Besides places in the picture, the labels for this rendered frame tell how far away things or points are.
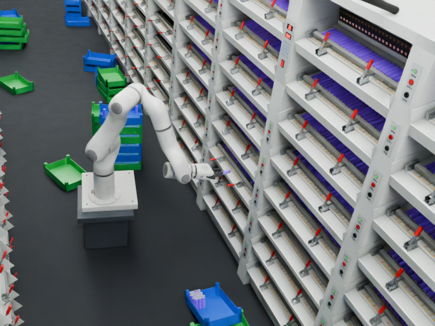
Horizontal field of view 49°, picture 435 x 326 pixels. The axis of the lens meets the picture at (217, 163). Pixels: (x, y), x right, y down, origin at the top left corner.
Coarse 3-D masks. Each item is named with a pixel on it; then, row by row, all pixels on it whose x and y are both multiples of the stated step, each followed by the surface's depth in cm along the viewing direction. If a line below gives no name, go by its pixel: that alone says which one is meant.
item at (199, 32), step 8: (184, 16) 322; (192, 16) 307; (200, 16) 319; (184, 24) 319; (192, 24) 314; (200, 24) 309; (208, 24) 309; (184, 32) 318; (192, 32) 307; (200, 32) 303; (208, 32) 297; (192, 40) 307; (200, 40) 297; (208, 40) 295; (200, 48) 296; (208, 48) 287; (208, 56) 286
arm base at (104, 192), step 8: (96, 176) 269; (112, 176) 272; (96, 184) 273; (104, 184) 272; (112, 184) 276; (96, 192) 277; (104, 192) 276; (112, 192) 280; (120, 192) 286; (96, 200) 279; (104, 200) 279; (112, 200) 280
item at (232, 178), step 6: (216, 138) 301; (210, 144) 302; (216, 144) 302; (222, 144) 304; (210, 150) 302; (216, 150) 301; (216, 156) 296; (222, 156) 295; (216, 162) 297; (222, 162) 291; (222, 168) 287; (228, 168) 286; (228, 174) 282; (234, 180) 277; (240, 180) 276; (234, 186) 274; (240, 192) 269; (246, 192) 268; (246, 198) 264; (246, 204) 264
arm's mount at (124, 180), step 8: (88, 176) 296; (120, 176) 299; (128, 176) 300; (88, 184) 290; (120, 184) 293; (128, 184) 294; (88, 192) 284; (128, 192) 288; (88, 200) 279; (120, 200) 282; (128, 200) 283; (136, 200) 284; (88, 208) 275; (96, 208) 276; (104, 208) 278; (112, 208) 279; (120, 208) 280; (128, 208) 282; (136, 208) 283
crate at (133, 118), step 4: (100, 104) 347; (140, 104) 353; (100, 108) 348; (104, 108) 351; (140, 108) 351; (100, 112) 350; (108, 112) 351; (132, 112) 355; (140, 112) 351; (100, 116) 332; (128, 116) 349; (132, 116) 349; (136, 116) 350; (140, 116) 338; (100, 120) 334; (104, 120) 334; (128, 120) 338; (132, 120) 339; (136, 120) 339; (140, 120) 340; (100, 124) 336; (128, 124) 340; (132, 124) 341; (136, 124) 341; (140, 124) 342
